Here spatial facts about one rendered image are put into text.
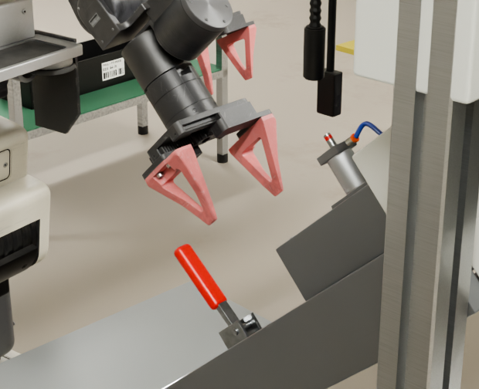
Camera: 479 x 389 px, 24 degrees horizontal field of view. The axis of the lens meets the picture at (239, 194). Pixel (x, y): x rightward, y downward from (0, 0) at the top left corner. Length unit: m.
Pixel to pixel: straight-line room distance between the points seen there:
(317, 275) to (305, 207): 2.82
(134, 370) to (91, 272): 1.60
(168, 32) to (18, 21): 0.66
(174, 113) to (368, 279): 0.42
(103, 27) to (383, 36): 0.54
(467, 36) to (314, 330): 0.29
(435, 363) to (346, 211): 0.15
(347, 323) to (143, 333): 1.02
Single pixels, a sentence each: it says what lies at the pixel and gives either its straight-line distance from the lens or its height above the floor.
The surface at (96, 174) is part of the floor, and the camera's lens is 3.96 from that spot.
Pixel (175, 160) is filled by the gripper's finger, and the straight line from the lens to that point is 1.07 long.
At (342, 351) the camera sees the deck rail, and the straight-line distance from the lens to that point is 0.81.
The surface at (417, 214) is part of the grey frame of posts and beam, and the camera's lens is 0.68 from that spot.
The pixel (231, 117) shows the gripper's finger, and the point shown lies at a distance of 1.13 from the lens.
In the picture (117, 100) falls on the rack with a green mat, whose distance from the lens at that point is 3.60.
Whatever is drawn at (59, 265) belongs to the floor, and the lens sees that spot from 3.33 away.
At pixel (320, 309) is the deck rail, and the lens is 0.80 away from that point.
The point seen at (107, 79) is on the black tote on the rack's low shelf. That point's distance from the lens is 3.73.
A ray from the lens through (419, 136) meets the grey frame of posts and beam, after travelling 0.66.
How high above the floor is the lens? 1.51
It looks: 24 degrees down
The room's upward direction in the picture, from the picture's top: straight up
